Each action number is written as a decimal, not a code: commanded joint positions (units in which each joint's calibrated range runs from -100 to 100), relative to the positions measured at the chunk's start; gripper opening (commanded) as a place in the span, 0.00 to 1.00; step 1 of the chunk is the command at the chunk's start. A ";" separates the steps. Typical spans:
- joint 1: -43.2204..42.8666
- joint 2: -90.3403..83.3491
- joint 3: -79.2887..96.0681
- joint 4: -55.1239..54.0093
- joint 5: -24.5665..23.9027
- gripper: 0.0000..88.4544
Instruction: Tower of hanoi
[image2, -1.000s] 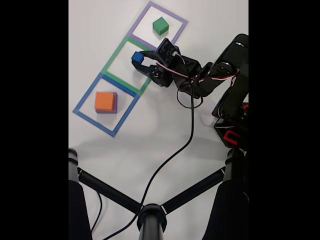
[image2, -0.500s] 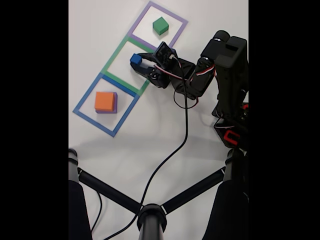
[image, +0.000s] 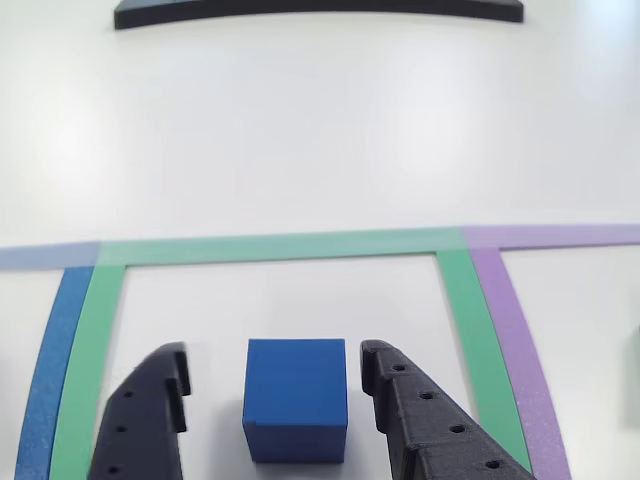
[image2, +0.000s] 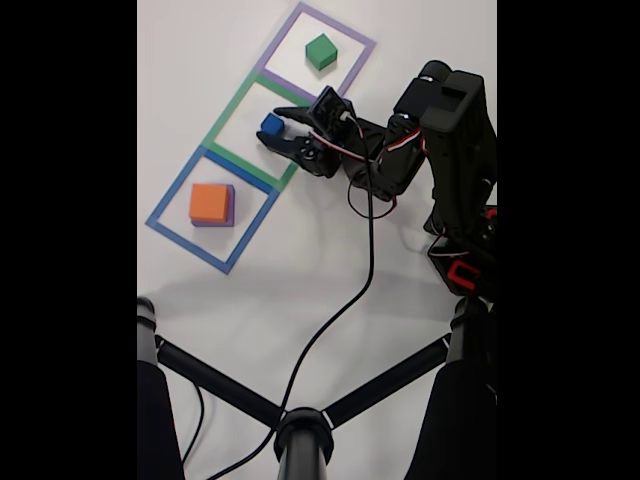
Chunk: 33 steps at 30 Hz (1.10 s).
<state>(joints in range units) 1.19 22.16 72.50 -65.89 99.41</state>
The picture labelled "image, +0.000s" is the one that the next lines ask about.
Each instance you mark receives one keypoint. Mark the blue tape square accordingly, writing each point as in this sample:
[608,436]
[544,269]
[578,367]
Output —
[47,360]

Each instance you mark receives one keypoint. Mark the small blue foam cube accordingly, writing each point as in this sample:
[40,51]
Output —
[295,385]

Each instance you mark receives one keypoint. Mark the purple tape square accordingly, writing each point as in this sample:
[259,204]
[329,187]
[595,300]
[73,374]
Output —
[510,325]

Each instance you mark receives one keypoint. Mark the green tape square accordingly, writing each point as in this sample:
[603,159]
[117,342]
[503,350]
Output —
[280,245]

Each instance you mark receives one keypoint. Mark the green foam cube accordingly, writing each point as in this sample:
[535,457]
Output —
[636,380]

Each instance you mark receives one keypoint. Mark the black power strip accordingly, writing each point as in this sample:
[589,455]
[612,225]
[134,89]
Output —
[320,7]

